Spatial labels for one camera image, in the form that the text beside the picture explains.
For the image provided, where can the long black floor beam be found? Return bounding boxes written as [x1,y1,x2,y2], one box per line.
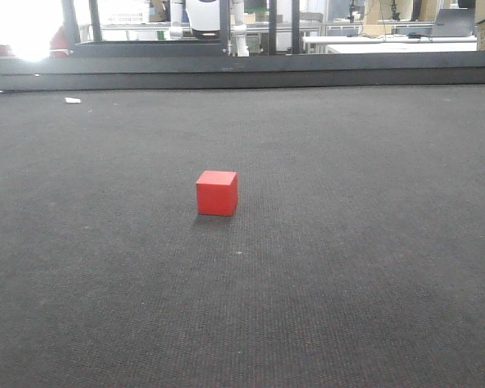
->
[0,52,485,91]

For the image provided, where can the red object far left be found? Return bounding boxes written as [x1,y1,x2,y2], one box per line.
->
[49,25,69,59]

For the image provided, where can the black metal frame stand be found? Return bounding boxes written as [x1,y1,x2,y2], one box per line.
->
[61,0,301,58]

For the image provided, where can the white humanoid robot body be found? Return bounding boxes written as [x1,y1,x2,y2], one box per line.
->
[186,0,220,40]

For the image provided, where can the white desk table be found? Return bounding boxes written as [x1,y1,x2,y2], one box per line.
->
[302,35,478,54]

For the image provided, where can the red magnetic cube block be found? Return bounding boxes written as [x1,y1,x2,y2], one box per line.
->
[196,171,238,217]

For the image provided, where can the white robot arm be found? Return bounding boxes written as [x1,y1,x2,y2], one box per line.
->
[169,0,184,40]
[230,0,250,57]

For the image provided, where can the white paper scrap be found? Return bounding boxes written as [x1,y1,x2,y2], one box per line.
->
[65,97,82,104]

